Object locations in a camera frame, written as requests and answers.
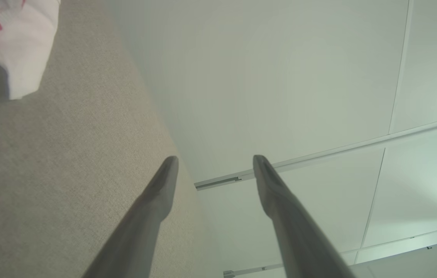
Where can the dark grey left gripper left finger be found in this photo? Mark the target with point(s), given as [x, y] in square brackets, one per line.
[141, 231]

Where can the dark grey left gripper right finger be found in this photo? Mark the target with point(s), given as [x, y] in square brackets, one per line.
[299, 239]

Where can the red white basketball jersey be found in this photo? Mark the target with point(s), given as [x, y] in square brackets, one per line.
[25, 46]

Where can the grey partition post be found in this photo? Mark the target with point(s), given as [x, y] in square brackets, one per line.
[249, 270]
[319, 156]

